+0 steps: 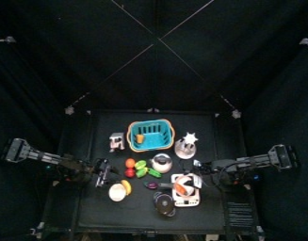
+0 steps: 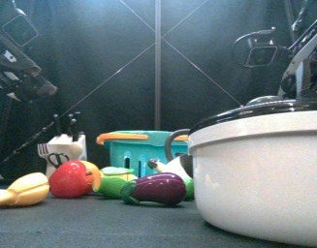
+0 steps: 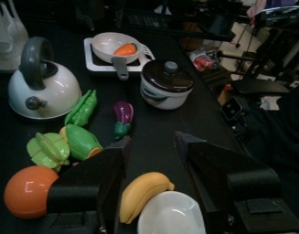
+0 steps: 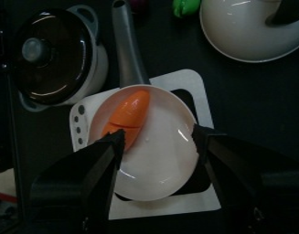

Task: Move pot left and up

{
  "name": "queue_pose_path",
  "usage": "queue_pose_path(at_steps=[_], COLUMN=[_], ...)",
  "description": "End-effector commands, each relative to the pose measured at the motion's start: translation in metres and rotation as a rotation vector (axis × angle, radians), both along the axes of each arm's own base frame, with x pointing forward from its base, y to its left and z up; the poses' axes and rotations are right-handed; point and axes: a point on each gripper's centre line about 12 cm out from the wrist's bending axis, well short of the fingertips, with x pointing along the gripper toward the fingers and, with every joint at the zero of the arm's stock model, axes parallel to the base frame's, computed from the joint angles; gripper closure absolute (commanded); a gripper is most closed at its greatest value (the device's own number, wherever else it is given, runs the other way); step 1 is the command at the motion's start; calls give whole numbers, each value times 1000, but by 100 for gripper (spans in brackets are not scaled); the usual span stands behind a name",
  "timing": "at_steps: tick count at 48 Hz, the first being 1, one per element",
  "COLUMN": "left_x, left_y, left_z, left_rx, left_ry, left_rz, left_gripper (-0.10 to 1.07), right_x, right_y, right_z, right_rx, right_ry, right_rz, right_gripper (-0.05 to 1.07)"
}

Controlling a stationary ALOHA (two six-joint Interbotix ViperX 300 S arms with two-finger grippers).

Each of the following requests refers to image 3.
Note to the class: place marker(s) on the green toy pea pod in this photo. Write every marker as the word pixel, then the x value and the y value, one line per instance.
pixel 81 109

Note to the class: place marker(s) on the yellow toy banana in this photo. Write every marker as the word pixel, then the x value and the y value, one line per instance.
pixel 140 192

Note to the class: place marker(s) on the black plastic crate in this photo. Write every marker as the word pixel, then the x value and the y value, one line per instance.
pixel 155 21

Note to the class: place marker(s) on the orange toy carrot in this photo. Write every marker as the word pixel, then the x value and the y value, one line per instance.
pixel 124 49

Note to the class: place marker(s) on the purple toy eggplant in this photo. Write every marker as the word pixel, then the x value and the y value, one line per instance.
pixel 123 112

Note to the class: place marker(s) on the red plastic package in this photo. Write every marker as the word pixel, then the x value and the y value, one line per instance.
pixel 201 62

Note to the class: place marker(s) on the white toy pot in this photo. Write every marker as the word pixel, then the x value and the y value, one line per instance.
pixel 167 99

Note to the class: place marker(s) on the light green toy star fruit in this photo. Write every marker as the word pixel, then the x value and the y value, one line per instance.
pixel 46 151

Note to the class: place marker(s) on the black chair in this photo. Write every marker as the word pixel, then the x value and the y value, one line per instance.
pixel 260 87

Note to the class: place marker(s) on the orange-red toy tomato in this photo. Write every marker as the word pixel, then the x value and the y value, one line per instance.
pixel 26 192

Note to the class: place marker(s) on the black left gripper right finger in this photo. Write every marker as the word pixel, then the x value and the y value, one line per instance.
pixel 236 189

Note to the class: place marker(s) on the dark pot lid with knob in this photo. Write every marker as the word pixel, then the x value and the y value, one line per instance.
pixel 163 79

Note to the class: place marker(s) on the green husked toy corn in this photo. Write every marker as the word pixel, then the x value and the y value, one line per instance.
pixel 80 141

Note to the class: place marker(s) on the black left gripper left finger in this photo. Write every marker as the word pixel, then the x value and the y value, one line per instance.
pixel 89 189

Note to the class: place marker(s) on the white utensil holder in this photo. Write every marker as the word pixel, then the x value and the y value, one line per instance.
pixel 10 45

